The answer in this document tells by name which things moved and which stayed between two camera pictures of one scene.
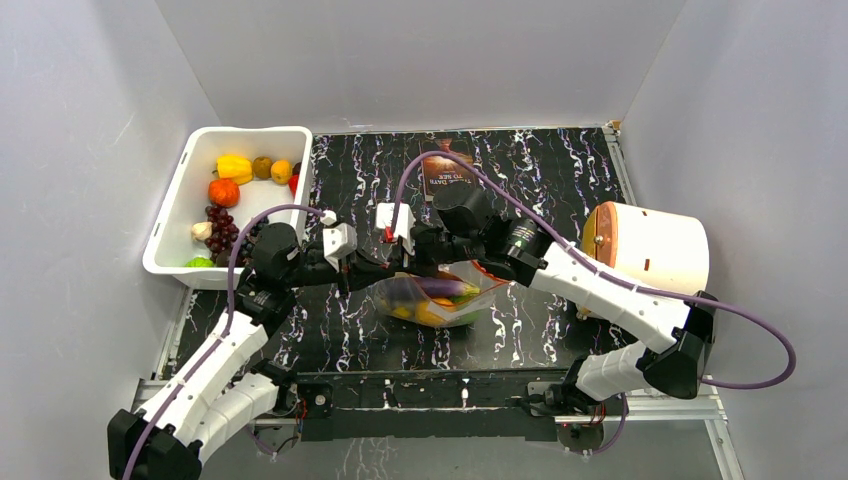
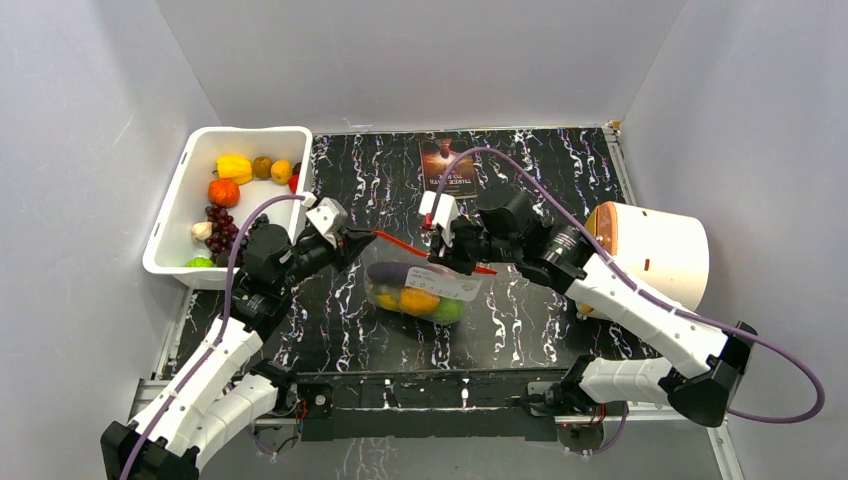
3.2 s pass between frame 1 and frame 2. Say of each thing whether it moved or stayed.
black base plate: stayed
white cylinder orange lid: stayed
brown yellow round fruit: stayed
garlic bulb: stayed
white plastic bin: stayed
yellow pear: moved
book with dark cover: stayed
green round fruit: moved
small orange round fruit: stayed
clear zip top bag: moved
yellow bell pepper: stayed
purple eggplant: moved
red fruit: stayed
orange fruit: moved
